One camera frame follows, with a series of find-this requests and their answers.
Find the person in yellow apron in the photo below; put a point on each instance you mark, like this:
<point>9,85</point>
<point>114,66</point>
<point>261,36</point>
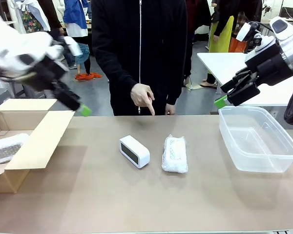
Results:
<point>222,36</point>

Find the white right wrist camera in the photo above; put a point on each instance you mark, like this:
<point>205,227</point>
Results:
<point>243,31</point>

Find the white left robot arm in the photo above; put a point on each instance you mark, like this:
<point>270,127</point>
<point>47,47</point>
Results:
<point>19,46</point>

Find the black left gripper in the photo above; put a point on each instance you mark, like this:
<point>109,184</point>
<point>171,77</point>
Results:
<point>50,72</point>

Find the person in blue jacket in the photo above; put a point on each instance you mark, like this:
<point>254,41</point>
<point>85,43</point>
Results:
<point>74,14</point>

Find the person's right hand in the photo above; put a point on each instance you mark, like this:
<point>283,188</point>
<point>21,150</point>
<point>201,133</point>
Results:
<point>141,95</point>

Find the brown cardboard box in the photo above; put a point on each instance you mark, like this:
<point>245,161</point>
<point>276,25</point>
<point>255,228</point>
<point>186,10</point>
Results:
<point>36,146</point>

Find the person's right forearm black sleeve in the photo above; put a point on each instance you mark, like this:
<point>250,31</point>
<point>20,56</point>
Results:
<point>112,68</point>

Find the bubble-wrapped clock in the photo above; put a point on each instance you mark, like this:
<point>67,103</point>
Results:
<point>174,156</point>
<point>5,148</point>

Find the person in floral apron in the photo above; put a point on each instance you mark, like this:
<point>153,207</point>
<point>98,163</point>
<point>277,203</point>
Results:
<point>31,17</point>

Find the person's left hand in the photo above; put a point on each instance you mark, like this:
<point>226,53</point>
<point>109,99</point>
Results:
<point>170,110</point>

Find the person with orange bag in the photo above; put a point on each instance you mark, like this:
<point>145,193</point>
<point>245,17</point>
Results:
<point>236,46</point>

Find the clear plastic container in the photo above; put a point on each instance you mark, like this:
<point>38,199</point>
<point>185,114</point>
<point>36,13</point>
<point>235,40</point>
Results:
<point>256,143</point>

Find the person's left forearm black sleeve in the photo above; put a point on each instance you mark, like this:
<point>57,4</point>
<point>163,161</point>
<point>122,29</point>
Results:
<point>177,83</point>

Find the white unwrapped digital clock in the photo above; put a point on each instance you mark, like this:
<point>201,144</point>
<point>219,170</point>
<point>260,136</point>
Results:
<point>136,148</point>

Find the orange shoes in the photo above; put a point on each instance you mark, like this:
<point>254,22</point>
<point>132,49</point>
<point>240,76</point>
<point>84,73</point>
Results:
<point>88,76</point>

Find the person in black hoodie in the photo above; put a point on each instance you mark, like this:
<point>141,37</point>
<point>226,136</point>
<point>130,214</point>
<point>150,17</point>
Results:
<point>127,36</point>

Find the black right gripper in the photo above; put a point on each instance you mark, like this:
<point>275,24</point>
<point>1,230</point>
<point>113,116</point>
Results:
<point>271,65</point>

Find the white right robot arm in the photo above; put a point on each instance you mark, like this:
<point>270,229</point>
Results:
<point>291,48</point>

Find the white background table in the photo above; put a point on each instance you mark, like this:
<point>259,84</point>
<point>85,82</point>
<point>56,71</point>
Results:
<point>222,65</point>

